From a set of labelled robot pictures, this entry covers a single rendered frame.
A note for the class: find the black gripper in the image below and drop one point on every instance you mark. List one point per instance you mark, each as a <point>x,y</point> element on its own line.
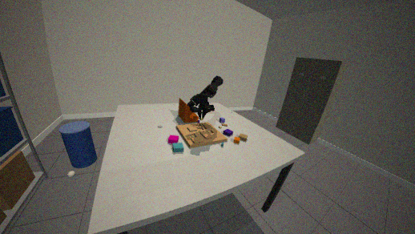
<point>199,110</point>

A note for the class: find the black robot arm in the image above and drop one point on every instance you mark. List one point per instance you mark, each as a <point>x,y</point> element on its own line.
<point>209,90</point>

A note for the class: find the magenta block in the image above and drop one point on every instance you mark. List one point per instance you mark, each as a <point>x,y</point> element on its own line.
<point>173,139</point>

